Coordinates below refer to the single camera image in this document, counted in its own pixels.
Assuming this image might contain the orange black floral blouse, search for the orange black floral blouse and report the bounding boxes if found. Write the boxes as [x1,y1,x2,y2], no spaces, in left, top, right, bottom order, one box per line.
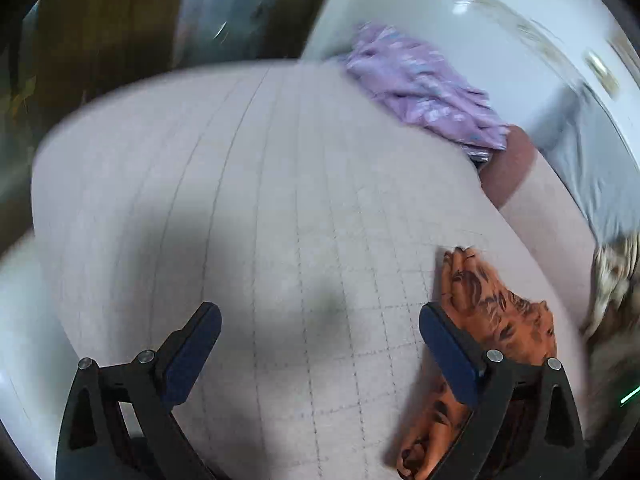
[396,247,558,479]

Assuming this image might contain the brown wooden mirrored wardrobe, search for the brown wooden mirrored wardrobe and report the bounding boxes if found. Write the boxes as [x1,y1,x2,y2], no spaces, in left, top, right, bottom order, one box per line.
[0,0,346,126]

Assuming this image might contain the pink bolster pillow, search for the pink bolster pillow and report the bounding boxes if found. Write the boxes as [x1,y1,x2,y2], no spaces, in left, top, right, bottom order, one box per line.
[480,126,596,327]

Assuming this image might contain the purple floral folded cloth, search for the purple floral folded cloth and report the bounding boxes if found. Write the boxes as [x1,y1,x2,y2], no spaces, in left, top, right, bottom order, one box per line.
[342,23,509,151]

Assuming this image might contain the grey pillow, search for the grey pillow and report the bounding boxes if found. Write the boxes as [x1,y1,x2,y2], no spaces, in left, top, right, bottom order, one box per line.
[529,84,639,244]

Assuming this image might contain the pink quilted bed sheet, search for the pink quilted bed sheet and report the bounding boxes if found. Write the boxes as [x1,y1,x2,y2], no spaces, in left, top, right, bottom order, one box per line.
[32,62,586,479]

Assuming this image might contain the cream brown floral blanket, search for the cream brown floral blanket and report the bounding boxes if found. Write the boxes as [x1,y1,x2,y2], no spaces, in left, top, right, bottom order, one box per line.
[582,231,639,338]

